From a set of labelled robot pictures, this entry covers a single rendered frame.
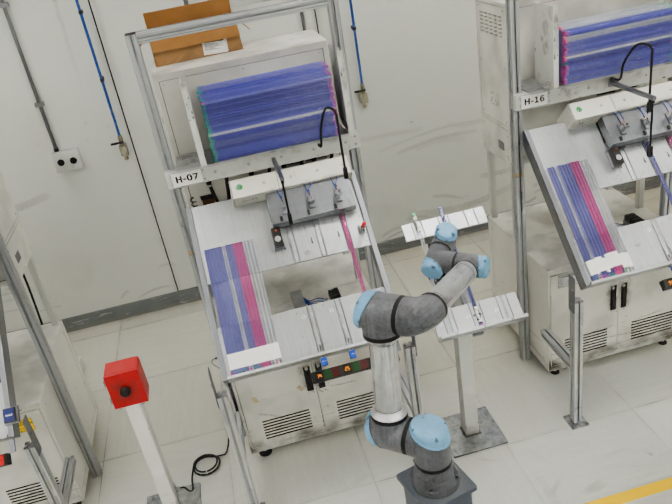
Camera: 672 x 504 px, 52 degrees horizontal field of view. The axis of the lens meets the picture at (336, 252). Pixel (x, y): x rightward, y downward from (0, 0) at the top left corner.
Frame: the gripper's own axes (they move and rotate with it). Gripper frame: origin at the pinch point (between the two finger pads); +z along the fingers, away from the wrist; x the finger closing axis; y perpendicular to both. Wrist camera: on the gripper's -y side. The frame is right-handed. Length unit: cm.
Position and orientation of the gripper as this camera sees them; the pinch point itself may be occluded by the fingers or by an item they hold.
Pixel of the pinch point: (436, 281)
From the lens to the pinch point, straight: 263.2
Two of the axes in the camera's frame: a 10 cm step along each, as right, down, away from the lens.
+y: 2.6, 7.8, -5.7
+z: 0.4, 5.8, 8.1
